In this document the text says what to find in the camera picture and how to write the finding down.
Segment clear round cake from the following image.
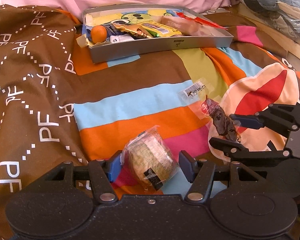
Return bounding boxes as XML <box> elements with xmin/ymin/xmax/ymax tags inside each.
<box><xmin>121</xmin><ymin>126</ymin><xmax>179</xmax><ymax>191</ymax></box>

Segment clear packet dark prunes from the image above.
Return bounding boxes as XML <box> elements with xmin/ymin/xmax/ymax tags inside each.
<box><xmin>178</xmin><ymin>77</ymin><xmax>241</xmax><ymax>142</ymax></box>

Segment dried tofu snack packet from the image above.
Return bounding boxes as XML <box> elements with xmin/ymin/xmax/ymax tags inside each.
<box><xmin>159</xmin><ymin>15</ymin><xmax>225</xmax><ymax>36</ymax></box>

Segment small orange mandarin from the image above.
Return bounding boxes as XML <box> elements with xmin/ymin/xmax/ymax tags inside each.
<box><xmin>90</xmin><ymin>25</ymin><xmax>107</xmax><ymax>43</ymax></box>

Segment yellow snack bar packet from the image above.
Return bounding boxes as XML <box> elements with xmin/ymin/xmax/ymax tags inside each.
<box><xmin>141</xmin><ymin>21</ymin><xmax>183</xmax><ymax>37</ymax></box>

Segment gold foil snack packet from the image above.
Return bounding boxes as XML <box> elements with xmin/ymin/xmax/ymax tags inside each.
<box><xmin>113</xmin><ymin>23</ymin><xmax>153</xmax><ymax>38</ymax></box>

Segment brown patterned PF duvet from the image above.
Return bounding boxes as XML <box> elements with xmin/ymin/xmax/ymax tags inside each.
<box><xmin>0</xmin><ymin>4</ymin><xmax>87</xmax><ymax>239</ymax></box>

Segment colourful striped cartoon blanket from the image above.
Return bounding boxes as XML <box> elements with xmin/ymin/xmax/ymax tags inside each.
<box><xmin>54</xmin><ymin>4</ymin><xmax>300</xmax><ymax>198</ymax></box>

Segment grey cardboard tray box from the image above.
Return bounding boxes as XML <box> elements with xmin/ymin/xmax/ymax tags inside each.
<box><xmin>76</xmin><ymin>4</ymin><xmax>233</xmax><ymax>63</ymax></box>

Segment wooden bed frame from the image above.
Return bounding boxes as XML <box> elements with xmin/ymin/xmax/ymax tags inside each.
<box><xmin>229</xmin><ymin>4</ymin><xmax>300</xmax><ymax>59</ymax></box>

